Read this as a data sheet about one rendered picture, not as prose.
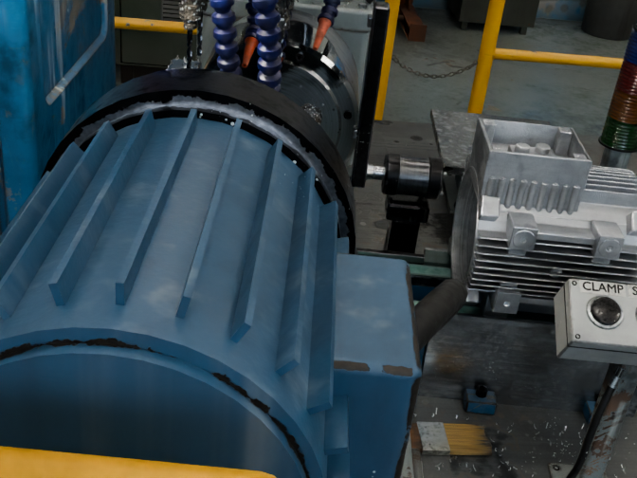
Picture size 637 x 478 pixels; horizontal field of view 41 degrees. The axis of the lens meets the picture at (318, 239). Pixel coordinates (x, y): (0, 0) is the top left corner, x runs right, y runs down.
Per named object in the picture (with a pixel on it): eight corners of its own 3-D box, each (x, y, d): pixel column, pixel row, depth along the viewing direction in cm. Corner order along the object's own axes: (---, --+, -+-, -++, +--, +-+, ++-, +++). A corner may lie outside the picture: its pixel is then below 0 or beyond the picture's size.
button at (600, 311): (587, 328, 86) (593, 321, 84) (585, 301, 87) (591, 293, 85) (616, 331, 86) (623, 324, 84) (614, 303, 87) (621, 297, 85)
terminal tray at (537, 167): (478, 207, 101) (489, 152, 97) (466, 168, 110) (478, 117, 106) (577, 217, 101) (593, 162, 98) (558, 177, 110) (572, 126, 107)
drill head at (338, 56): (177, 216, 124) (180, 49, 111) (216, 111, 159) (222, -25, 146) (348, 234, 124) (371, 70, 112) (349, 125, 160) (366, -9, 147)
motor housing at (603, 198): (458, 331, 105) (488, 195, 95) (443, 252, 121) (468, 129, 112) (618, 347, 105) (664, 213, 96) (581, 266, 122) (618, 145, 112)
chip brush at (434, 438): (326, 451, 102) (327, 447, 101) (323, 423, 106) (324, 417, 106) (493, 456, 104) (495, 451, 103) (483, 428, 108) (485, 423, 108)
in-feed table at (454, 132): (432, 225, 153) (444, 165, 148) (421, 161, 177) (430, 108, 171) (563, 238, 154) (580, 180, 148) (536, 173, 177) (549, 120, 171)
